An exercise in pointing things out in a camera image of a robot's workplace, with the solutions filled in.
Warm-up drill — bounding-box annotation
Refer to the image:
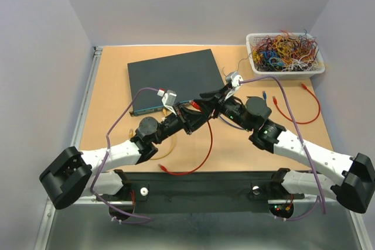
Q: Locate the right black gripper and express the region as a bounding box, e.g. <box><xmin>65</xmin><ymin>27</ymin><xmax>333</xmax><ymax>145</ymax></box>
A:
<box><xmin>192</xmin><ymin>85</ymin><xmax>253</xmax><ymax>132</ymax></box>

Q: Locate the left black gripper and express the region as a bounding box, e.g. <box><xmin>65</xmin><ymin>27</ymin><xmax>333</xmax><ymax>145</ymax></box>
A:
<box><xmin>152</xmin><ymin>102</ymin><xmax>207</xmax><ymax>145</ymax></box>

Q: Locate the red patch cable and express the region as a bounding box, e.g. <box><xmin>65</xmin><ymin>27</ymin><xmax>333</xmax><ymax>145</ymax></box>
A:
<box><xmin>272</xmin><ymin>83</ymin><xmax>321</xmax><ymax>124</ymax></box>
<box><xmin>158</xmin><ymin>100</ymin><xmax>213</xmax><ymax>174</ymax></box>

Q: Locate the dark blue network switch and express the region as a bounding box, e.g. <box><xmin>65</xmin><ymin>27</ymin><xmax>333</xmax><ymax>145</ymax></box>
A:
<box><xmin>127</xmin><ymin>49</ymin><xmax>224</xmax><ymax>104</ymax></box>

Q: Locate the yellow patch cable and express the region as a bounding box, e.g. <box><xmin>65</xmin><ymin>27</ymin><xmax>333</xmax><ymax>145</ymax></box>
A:
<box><xmin>128</xmin><ymin>108</ymin><xmax>178</xmax><ymax>160</ymax></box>

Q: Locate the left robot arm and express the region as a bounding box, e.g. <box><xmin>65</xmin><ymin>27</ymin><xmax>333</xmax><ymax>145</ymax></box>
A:
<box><xmin>39</xmin><ymin>100</ymin><xmax>214</xmax><ymax>210</ymax></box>

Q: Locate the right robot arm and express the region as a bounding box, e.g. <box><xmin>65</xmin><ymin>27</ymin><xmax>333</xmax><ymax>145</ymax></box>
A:
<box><xmin>192</xmin><ymin>87</ymin><xmax>374</xmax><ymax>214</ymax></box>

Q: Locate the black base mat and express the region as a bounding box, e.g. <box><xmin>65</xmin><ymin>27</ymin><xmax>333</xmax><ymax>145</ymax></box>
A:
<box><xmin>102</xmin><ymin>169</ymin><xmax>304</xmax><ymax>214</ymax></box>

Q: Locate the white plastic basket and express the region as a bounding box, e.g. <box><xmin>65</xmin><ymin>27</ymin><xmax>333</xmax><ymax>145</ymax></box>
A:
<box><xmin>246</xmin><ymin>30</ymin><xmax>326</xmax><ymax>80</ymax></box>

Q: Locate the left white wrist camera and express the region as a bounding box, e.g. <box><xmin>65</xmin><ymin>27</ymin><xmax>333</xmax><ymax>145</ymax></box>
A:
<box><xmin>157</xmin><ymin>88</ymin><xmax>177</xmax><ymax>115</ymax></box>

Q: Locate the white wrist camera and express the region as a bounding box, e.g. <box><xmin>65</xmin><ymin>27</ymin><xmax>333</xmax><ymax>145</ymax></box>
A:
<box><xmin>224</xmin><ymin>71</ymin><xmax>243</xmax><ymax>101</ymax></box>
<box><xmin>157</xmin><ymin>88</ymin><xmax>177</xmax><ymax>115</ymax></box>

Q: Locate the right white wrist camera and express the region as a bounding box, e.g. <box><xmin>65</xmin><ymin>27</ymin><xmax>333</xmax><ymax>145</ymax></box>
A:
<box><xmin>224</xmin><ymin>71</ymin><xmax>243</xmax><ymax>101</ymax></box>

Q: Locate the loose thin brown wire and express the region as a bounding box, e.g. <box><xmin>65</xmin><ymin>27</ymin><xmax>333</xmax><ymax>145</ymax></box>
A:
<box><xmin>221</xmin><ymin>56</ymin><xmax>250</xmax><ymax>79</ymax></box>

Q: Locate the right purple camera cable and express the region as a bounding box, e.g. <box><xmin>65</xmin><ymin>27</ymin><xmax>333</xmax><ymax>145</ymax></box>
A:
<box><xmin>240</xmin><ymin>76</ymin><xmax>326</xmax><ymax>222</ymax></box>

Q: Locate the purple camera cable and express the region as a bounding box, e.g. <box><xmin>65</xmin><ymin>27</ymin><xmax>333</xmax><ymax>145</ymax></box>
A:
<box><xmin>240</xmin><ymin>76</ymin><xmax>326</xmax><ymax>222</ymax></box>
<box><xmin>90</xmin><ymin>87</ymin><xmax>161</xmax><ymax>225</ymax></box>

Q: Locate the tangled colourful wire bundle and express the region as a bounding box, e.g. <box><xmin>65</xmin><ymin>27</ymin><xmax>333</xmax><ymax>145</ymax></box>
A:
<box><xmin>247</xmin><ymin>29</ymin><xmax>325</xmax><ymax>73</ymax></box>

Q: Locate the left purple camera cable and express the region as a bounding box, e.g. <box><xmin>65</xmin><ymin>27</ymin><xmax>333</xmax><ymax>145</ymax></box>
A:
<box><xmin>90</xmin><ymin>87</ymin><xmax>161</xmax><ymax>225</ymax></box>

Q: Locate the aluminium front rail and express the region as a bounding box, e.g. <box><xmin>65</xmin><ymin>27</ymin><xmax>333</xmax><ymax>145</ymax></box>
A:
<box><xmin>292</xmin><ymin>177</ymin><xmax>359</xmax><ymax>204</ymax></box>

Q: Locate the aluminium rail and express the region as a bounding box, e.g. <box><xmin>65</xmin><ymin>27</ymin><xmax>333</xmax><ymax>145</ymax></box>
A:
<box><xmin>34</xmin><ymin>46</ymin><xmax>103</xmax><ymax>250</ymax></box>
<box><xmin>292</xmin><ymin>177</ymin><xmax>359</xmax><ymax>204</ymax></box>

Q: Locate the aluminium left side rail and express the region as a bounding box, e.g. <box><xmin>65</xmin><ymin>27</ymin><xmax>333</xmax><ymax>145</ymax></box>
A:
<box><xmin>34</xmin><ymin>46</ymin><xmax>103</xmax><ymax>250</ymax></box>

